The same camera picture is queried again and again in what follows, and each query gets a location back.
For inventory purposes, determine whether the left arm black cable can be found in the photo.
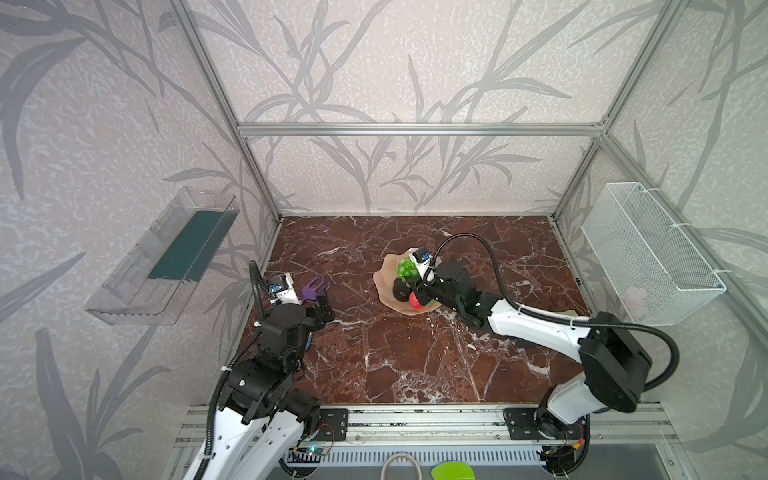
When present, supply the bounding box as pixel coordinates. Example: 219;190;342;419
191;259;271;480

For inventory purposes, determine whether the red fake fruit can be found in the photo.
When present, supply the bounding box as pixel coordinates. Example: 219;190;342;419
408;291;423;311

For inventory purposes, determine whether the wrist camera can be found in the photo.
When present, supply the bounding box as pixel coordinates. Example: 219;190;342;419
410;247;436;284
266;273;301;305

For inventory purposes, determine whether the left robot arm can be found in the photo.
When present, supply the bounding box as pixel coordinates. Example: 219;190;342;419
185;291;335;479

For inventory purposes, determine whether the pink object in basket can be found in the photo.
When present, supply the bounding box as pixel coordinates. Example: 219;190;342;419
622;287;649;320

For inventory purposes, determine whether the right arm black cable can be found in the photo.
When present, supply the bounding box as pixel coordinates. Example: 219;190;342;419
430;232;681;392

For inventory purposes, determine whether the pink wavy fruit bowl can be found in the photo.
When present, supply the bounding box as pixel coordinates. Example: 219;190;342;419
373;248;440;316

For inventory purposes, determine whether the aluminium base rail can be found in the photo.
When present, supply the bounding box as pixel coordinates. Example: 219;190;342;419
173;403;679;448

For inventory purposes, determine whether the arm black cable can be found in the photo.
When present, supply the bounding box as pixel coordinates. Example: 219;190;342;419
430;232;681;392
191;259;271;480

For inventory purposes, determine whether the purple toy garden fork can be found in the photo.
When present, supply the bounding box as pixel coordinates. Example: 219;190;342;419
300;273;332;303

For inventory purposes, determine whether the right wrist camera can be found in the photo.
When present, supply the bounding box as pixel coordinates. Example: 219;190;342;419
410;247;436;284

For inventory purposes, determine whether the green object at bottom edge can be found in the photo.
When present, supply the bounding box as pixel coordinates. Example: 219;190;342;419
430;461;476;480

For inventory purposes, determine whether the white wire mesh basket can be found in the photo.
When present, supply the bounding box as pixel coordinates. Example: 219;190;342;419
581;182;727;327

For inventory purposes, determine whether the dark fake avocado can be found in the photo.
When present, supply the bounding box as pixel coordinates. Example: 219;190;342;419
392;278;412;303

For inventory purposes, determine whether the clear plastic wall tray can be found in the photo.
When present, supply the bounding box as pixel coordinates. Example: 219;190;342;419
84;187;240;326

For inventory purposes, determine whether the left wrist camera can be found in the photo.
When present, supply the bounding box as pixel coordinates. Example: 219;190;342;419
266;273;301;305

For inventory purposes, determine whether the green fake grape bunch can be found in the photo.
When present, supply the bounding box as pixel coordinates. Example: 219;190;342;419
396;256;421;287

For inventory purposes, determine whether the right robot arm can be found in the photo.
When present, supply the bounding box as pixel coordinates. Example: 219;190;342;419
410;254;652;424

